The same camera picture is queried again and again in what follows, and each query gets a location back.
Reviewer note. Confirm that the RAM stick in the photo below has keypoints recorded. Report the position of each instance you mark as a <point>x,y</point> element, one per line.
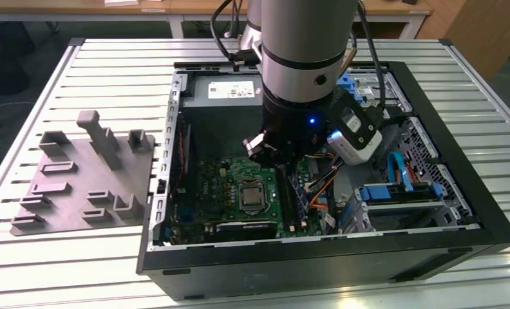
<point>289,199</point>

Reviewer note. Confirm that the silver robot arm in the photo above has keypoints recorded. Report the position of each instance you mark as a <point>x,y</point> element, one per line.
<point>301,38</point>

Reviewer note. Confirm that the grey power supply unit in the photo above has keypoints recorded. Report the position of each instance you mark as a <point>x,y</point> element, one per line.
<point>212,128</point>

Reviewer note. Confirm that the blue drive carrier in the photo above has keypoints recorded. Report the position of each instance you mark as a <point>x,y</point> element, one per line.
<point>344,83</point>

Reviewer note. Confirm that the silver CPU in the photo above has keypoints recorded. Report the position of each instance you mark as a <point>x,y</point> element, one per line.
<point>249,196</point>

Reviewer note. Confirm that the green motherboard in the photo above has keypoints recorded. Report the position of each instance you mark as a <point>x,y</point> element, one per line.
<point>213,180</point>

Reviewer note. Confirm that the CPU socket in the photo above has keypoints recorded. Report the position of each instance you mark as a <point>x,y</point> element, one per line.
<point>251,212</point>

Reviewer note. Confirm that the blue disk carrier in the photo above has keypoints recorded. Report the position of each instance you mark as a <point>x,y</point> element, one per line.
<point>376,193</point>

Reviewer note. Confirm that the grey metal drive cage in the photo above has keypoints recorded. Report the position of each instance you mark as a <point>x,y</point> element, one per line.
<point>394,93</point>

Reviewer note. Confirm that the grey metal disk bay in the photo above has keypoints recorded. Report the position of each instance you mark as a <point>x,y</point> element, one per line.
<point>352,222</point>

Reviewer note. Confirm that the black graphics card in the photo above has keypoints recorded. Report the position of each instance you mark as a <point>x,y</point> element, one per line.
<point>241,230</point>

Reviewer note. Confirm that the black PC case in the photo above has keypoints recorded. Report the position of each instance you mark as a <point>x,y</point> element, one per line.
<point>323,270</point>

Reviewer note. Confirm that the grey parts rack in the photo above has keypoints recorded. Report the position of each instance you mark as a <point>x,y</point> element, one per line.
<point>82,193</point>

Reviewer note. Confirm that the wooden cabinet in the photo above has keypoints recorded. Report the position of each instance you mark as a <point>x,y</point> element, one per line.
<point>482,35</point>

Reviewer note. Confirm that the white box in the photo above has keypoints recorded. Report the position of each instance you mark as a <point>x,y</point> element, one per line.
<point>121,2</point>

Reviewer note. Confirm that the wooden desk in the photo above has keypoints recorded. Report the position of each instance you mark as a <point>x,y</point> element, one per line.
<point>65,8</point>

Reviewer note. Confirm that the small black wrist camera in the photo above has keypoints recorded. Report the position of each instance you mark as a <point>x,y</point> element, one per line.
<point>255,148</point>

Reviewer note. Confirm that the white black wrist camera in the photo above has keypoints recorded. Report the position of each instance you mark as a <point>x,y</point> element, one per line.
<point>358,141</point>

